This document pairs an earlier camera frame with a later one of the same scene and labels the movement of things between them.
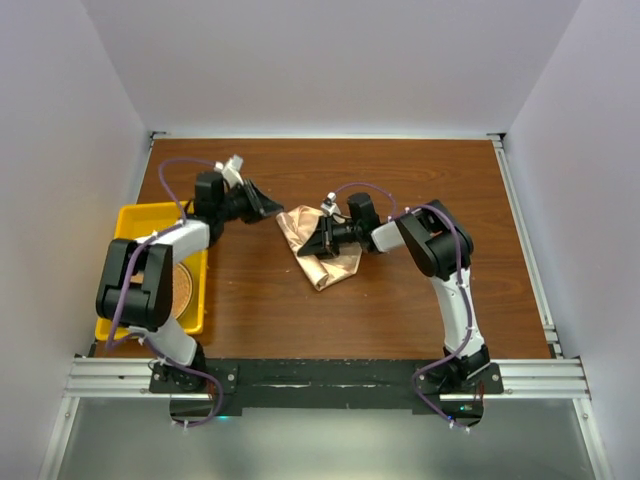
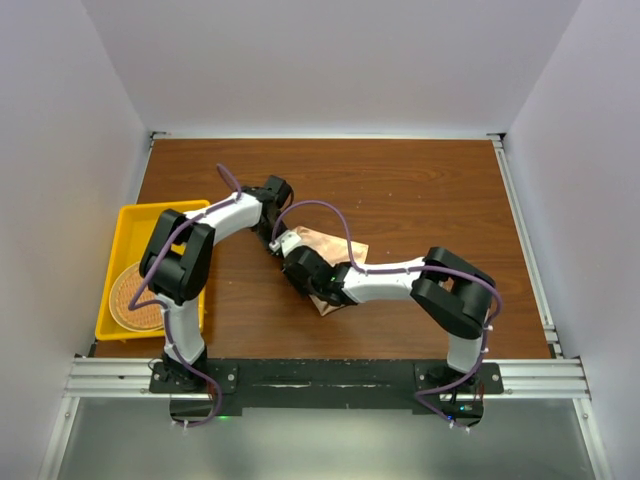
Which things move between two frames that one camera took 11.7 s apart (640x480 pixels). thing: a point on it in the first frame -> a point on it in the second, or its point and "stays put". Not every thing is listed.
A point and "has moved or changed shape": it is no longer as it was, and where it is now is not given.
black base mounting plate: [234, 385] stays put
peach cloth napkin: [297, 224] has moved or changed shape
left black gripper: [258, 204] -> [266, 244]
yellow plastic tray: [138, 219] stays put
